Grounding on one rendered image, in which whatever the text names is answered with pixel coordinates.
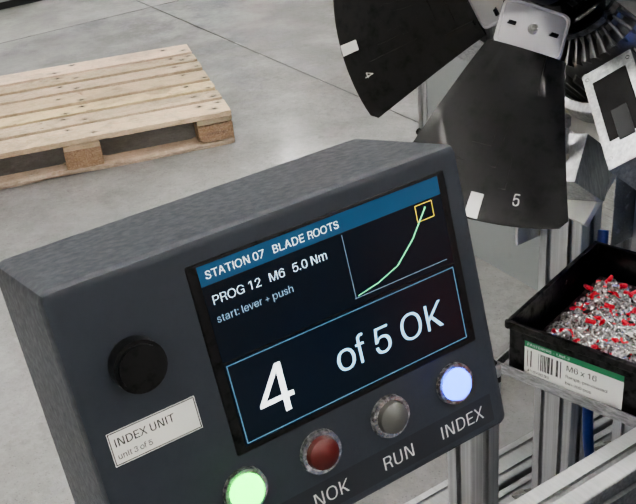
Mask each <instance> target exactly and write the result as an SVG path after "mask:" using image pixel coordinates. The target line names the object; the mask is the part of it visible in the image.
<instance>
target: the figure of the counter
mask: <svg viewBox="0 0 636 504"><path fill-rule="evenodd" d="M223 366H224V370H225V373H226V377H227V380H228V384H229V388H230V391H231V395H232V398H233V402H234V405H235V409H236V412H237V416H238V420H239V423H240V427H241V430H242V434H243V437H244V441H245V444H246V447H247V446H250V445H252V444H254V443H256V442H258V441H260V440H262V439H264V438H266V437H268V436H270V435H272V434H274V433H276V432H278V431H280V430H282V429H284V428H286V427H288V426H290V425H292V424H295V423H297V422H299V421H301V420H303V419H305V418H307V417H309V416H311V415H313V414H315V413H317V412H319V411H321V410H322V408H321V404H320V400H319V396H318V392H317V388H316V384H315V380H314V376H313V372H312V368H311V364H310V360H309V356H308V352H307V348H306V344H305V340H304V337H303V333H302V331H300V332H298V333H296V334H293V335H291V336H289V337H286V338H284V339H282V340H280V341H277V342H275V343H273V344H271V345H268V346H266V347H264V348H261V349H259V350H257V351H255V352H252V353H250V354H248V355H246V356H243V357H241V358H239V359H236V360H234V361H232V362H230V363H227V364H225V365H223Z"/></svg>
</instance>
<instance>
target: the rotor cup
mask: <svg viewBox="0 0 636 504"><path fill-rule="evenodd" d="M521 1H524V2H527V3H530V4H534V5H537V6H540V7H543V8H547V9H550V10H553V11H557V12H560V13H563V14H566V15H567V16H569V17H571V21H570V27H569V31H568V33H571V32H574V31H576V30H578V29H580V28H582V27H584V26H586V25H587V24H589V23H590V22H592V21H593V20H594V19H595V18H597V17H598V16H599V15H600V14H601V13H602V12H603V11H604V10H605V9H606V8H607V6H608V5H609V4H610V2H611V1H612V0H521Z"/></svg>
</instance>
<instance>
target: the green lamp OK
mask: <svg viewBox="0 0 636 504"><path fill-rule="evenodd" d="M267 492H268V482H267V479H266V477H265V475H264V474H263V473H262V471H261V470H259V469H258V468H256V467H254V466H244V467H241V468H239V469H237V470H235V471H234V472H233V473H232V474H231V475H230V476H229V477H228V479H227V480H226V482H225V484H224V488H223V501H224V503H225V504H262V503H263V502H264V500H265V498H266V496H267Z"/></svg>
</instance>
